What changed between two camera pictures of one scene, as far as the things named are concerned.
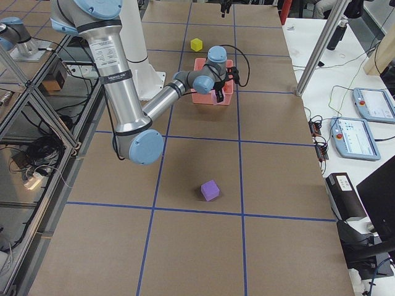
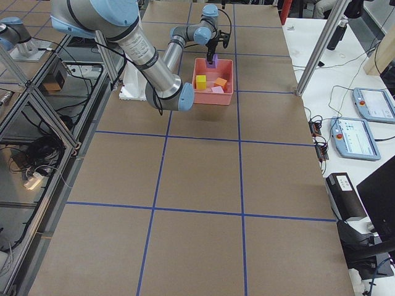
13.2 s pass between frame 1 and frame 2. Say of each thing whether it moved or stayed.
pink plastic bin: stayed
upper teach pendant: stayed
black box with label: stayed
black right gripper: moved
